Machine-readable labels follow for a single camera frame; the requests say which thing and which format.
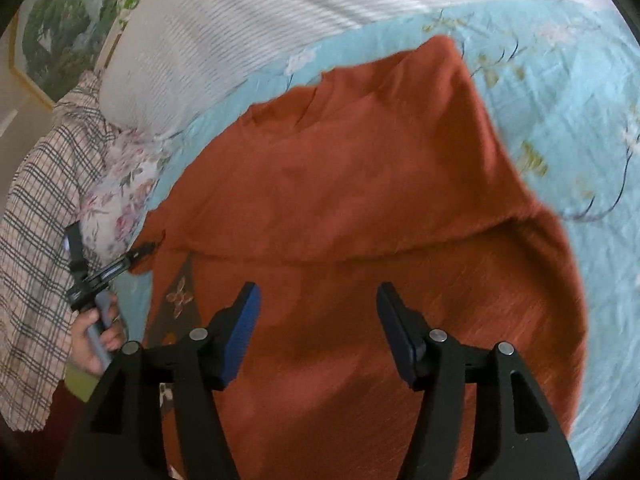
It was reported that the white striped quilt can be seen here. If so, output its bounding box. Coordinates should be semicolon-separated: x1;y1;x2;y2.
100;0;610;133

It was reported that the person's left hand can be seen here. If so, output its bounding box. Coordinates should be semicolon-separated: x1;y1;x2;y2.
70;292;126;376

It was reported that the light blue floral bedsheet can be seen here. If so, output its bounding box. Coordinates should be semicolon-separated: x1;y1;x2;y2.
142;0;639;478

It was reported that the framed landscape painting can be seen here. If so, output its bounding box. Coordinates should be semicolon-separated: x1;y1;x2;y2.
6;0;166;111

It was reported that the orange knit sweater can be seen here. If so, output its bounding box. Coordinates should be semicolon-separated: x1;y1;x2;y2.
137;36;587;479

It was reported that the pink floral pillow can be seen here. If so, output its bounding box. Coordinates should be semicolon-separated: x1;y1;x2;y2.
79;130;174;263

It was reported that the plaid checked blanket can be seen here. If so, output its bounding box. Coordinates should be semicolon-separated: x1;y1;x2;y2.
1;72;118;431

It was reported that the red fleece left sleeve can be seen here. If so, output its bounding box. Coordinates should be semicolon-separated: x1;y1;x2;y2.
15;373;99;479

